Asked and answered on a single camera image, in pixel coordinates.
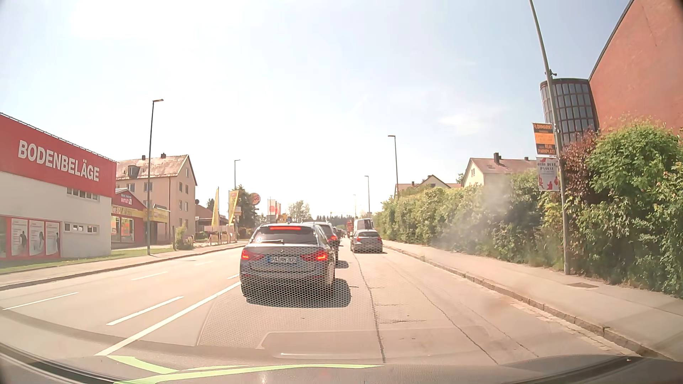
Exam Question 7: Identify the white house with red roof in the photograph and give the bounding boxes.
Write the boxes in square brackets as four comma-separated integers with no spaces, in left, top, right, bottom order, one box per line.
[461,153,539,188]

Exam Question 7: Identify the car's own bonnet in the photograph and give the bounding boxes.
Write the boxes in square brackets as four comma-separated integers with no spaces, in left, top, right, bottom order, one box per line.
[0,341,683,384]

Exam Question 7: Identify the beige house with grey roof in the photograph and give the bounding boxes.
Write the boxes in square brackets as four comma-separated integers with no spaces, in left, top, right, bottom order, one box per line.
[116,153,197,244]

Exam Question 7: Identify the long green hedge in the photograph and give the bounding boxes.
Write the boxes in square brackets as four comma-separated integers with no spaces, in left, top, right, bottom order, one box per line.
[374,122,683,298]

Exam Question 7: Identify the dark grey estate car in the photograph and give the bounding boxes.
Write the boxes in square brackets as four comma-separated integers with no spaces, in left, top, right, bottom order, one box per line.
[239,223,337,297]

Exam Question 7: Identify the round glass tower building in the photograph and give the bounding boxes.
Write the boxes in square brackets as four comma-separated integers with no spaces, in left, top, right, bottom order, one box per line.
[540,78,599,147]

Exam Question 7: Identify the silver hatchback car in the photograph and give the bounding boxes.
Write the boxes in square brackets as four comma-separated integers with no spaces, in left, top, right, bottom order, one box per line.
[350,229,384,254]

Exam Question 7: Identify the red and white shop building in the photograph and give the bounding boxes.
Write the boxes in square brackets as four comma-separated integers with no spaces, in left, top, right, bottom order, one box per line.
[0,112,117,262]

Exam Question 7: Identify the grey asphalt road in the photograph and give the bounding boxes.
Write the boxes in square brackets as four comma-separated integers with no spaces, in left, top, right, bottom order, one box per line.
[0,237,638,369]

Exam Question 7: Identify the road markings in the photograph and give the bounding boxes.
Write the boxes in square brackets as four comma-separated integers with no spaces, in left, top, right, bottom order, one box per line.
[2,246,242,357]

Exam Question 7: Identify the tall grey lamp post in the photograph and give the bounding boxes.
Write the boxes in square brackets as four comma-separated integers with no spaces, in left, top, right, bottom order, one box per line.
[145,98,164,256]
[388,135,400,201]
[233,159,241,242]

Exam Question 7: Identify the red brick building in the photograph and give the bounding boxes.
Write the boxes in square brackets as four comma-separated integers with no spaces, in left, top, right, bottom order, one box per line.
[588,0,683,135]

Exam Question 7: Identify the green tree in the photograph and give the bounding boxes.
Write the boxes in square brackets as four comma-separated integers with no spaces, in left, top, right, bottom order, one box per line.
[288,201,312,223]

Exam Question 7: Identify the grass verge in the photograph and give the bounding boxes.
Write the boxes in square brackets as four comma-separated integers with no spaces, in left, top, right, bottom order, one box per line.
[0,246,177,275]

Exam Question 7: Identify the low red shop building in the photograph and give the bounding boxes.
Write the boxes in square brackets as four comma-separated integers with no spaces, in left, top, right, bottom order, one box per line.
[111,188,170,247]

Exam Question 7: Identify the lamp post with posters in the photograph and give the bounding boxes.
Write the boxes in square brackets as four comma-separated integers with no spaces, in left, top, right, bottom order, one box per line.
[528,0,572,276]

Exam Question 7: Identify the queue of vehicles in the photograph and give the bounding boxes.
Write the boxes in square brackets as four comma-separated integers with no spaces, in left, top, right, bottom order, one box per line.
[304,220,354,262]

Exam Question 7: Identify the grey pavement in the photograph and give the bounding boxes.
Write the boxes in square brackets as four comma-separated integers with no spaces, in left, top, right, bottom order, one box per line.
[383,240,683,362]
[0,241,249,291]

